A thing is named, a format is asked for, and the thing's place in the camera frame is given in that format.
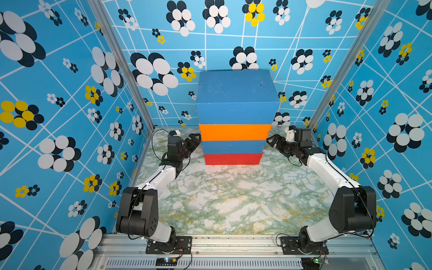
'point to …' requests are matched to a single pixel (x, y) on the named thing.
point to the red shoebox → (243, 159)
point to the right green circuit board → (313, 263)
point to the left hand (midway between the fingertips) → (200, 137)
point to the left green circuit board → (166, 261)
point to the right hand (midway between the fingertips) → (273, 142)
